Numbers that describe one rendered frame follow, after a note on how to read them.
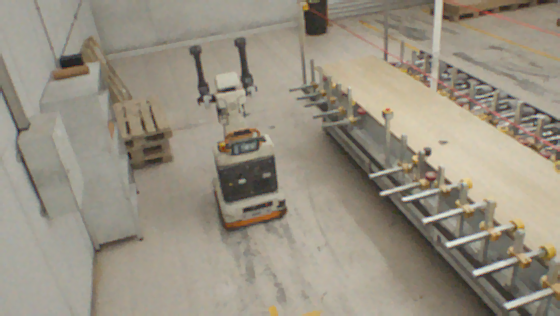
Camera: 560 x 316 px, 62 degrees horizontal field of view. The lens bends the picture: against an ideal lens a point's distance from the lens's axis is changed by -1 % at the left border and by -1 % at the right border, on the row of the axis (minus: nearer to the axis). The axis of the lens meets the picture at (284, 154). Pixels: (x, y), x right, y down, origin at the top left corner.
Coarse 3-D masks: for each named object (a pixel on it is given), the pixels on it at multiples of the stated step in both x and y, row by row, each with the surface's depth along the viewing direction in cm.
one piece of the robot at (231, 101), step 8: (240, 88) 443; (216, 96) 433; (224, 96) 434; (232, 96) 437; (240, 96) 439; (216, 104) 442; (224, 104) 437; (232, 104) 440; (240, 104) 442; (224, 112) 446; (232, 112) 442; (240, 112) 443; (232, 120) 451; (240, 120) 454; (224, 128) 455; (232, 128) 456; (240, 128) 458; (224, 136) 464
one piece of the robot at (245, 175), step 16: (256, 128) 423; (224, 144) 418; (272, 144) 434; (224, 160) 425; (240, 160) 430; (256, 160) 435; (272, 160) 440; (224, 176) 433; (240, 176) 438; (256, 176) 443; (272, 176) 448; (224, 192) 441; (240, 192) 446; (256, 192) 451
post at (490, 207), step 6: (492, 204) 274; (486, 210) 279; (492, 210) 276; (486, 216) 280; (492, 216) 279; (486, 222) 282; (492, 222) 281; (486, 240) 288; (480, 246) 293; (486, 246) 290; (480, 252) 295; (486, 252) 293
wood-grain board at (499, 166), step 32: (352, 64) 566; (384, 64) 556; (352, 96) 486; (384, 96) 478; (416, 96) 471; (416, 128) 413; (448, 128) 408; (480, 128) 402; (448, 160) 364; (480, 160) 360; (512, 160) 355; (544, 160) 351; (480, 192) 325; (512, 192) 321; (544, 192) 318; (544, 224) 290
